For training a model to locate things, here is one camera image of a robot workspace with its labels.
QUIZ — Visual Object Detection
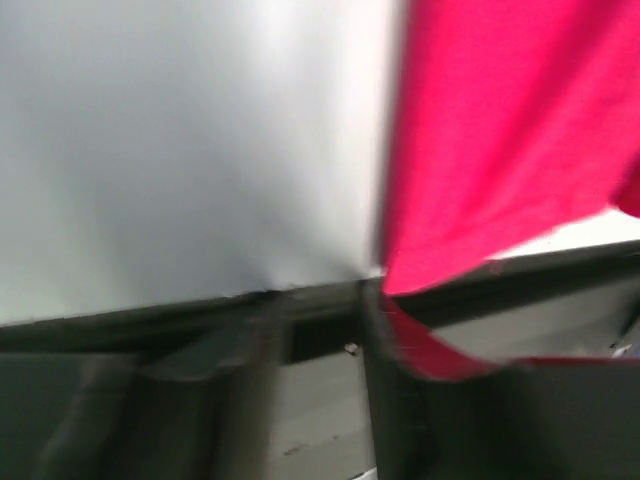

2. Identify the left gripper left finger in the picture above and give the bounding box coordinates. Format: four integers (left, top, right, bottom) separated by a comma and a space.
1, 294, 283, 479

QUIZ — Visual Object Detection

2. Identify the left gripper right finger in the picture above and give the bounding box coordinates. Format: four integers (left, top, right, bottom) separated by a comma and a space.
360, 286, 639, 479

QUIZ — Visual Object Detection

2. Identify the red t shirt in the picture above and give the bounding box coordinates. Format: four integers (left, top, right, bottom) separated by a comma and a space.
382, 1, 639, 381

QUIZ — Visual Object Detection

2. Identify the aluminium rail profile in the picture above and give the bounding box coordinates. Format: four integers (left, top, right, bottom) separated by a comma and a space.
269, 277, 640, 480

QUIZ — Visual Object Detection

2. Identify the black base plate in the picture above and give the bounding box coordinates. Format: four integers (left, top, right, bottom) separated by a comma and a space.
1, 241, 639, 362

